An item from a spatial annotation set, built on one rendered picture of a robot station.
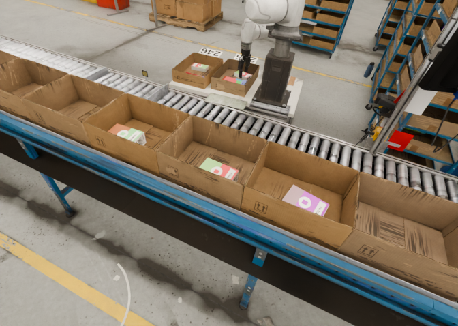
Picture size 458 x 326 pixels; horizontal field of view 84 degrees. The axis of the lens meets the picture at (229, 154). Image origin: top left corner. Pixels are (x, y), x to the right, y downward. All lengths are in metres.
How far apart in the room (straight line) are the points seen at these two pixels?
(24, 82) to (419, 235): 2.26
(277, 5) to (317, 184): 1.00
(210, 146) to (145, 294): 1.06
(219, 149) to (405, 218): 0.87
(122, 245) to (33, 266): 0.55
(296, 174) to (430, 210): 0.53
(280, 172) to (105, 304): 1.33
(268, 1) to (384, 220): 1.23
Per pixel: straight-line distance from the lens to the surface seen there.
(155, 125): 1.46
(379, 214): 1.28
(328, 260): 1.04
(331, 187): 1.24
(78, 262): 2.12
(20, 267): 2.28
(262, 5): 1.61
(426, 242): 1.31
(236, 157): 1.27
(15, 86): 2.08
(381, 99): 1.66
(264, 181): 1.19
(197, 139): 1.34
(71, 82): 1.77
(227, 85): 2.00
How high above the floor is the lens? 1.78
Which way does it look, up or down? 44 degrees down
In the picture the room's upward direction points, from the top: 5 degrees clockwise
